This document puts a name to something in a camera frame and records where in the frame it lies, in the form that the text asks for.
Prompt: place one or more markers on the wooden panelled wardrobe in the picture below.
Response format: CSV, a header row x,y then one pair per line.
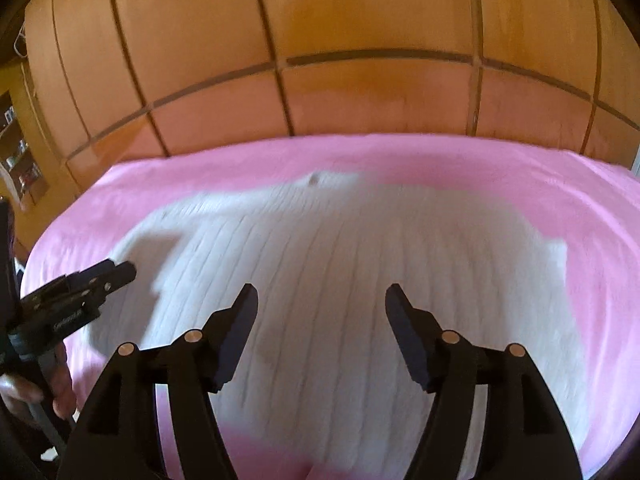
x,y
350,10

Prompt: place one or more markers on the pink bed sheet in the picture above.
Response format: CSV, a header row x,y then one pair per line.
x,y
600,235

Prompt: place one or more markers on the wall shelf with small items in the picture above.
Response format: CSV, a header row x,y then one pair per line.
x,y
17,160

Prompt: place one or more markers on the person's left hand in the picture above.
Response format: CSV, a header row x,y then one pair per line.
x,y
64,395

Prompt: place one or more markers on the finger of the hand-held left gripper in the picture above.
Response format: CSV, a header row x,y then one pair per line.
x,y
112,277

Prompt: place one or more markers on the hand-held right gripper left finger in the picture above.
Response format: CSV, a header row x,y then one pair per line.
x,y
240,330

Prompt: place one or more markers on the white ribbed sweater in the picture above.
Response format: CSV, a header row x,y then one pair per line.
x,y
325,260

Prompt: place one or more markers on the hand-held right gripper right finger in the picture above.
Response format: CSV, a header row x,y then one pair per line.
x,y
404,332

